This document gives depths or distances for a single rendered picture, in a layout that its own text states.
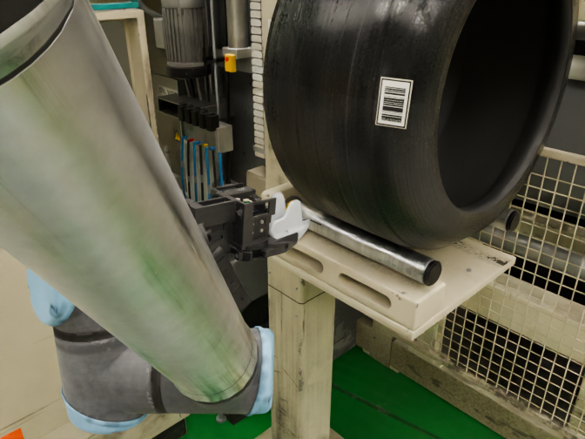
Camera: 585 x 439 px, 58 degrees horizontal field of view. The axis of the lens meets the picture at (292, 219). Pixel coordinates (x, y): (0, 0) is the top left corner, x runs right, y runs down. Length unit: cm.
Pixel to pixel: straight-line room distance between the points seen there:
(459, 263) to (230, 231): 60
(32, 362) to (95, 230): 117
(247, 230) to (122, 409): 24
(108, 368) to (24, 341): 77
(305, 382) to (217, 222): 87
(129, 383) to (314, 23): 51
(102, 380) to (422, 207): 48
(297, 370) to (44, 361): 61
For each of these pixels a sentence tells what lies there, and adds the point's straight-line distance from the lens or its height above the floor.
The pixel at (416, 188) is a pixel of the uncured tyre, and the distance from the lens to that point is 76.
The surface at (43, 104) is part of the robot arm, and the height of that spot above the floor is 132.
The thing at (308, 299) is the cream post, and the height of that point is 63.
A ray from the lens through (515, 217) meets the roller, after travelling 112.
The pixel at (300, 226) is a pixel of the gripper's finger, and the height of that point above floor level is 103.
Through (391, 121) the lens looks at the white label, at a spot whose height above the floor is 118.
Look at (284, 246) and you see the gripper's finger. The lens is 69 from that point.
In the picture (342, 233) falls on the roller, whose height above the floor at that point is 91.
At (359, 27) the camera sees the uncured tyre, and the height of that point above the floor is 129.
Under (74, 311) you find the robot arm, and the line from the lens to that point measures 56.
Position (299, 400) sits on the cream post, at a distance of 148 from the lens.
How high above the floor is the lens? 136
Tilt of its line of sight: 26 degrees down
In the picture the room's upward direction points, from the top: straight up
